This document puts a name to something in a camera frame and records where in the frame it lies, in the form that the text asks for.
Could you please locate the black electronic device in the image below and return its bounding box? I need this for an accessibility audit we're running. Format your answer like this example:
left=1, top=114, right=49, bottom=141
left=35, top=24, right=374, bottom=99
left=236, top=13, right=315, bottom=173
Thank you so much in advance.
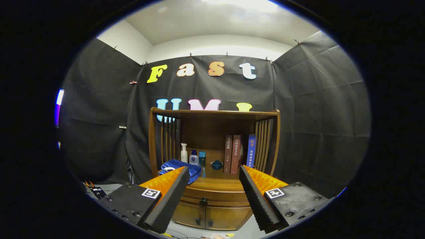
left=85, top=181, right=107, bottom=199

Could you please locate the blue book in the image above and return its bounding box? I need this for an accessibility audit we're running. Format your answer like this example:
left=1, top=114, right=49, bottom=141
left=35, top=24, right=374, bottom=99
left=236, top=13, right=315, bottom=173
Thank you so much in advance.
left=246, top=134, right=257, bottom=169

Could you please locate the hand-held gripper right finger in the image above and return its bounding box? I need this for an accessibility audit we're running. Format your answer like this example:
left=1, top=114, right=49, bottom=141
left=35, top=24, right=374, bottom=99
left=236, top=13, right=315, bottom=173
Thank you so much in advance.
left=239, top=165, right=333, bottom=233

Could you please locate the wooden drawer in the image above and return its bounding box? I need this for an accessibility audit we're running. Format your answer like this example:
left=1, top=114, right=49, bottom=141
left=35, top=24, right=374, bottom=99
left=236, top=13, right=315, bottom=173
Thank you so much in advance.
left=179, top=187, right=255, bottom=208

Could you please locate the wooden cabinet door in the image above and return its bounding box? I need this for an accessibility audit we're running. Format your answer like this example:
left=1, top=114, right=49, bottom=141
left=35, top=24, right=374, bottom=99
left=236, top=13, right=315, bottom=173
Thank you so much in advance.
left=205, top=206, right=253, bottom=231
left=172, top=201, right=206, bottom=229

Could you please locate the reddish brown book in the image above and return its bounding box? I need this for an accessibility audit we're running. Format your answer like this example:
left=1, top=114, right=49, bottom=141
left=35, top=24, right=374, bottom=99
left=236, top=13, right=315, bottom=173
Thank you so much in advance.
left=230, top=134, right=244, bottom=175

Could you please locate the wooden cabinet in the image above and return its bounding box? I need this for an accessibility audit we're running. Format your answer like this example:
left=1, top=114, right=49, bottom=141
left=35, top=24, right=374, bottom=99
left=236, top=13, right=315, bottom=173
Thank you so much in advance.
left=148, top=107, right=281, bottom=231

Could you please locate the folded blue towel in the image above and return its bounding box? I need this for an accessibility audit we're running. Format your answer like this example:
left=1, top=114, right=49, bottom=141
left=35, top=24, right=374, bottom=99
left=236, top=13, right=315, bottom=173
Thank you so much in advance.
left=158, top=159, right=202, bottom=185

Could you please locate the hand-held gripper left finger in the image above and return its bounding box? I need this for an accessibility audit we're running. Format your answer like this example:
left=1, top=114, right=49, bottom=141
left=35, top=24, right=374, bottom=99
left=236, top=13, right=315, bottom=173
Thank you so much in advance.
left=100, top=166, right=190, bottom=234

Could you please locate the wooden countertop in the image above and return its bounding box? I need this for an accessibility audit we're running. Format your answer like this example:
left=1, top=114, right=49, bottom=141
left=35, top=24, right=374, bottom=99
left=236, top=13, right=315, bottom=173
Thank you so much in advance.
left=179, top=159, right=248, bottom=192

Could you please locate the dark brown book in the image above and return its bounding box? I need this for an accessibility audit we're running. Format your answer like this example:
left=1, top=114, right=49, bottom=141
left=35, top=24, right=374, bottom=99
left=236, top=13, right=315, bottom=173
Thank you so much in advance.
left=224, top=135, right=233, bottom=174

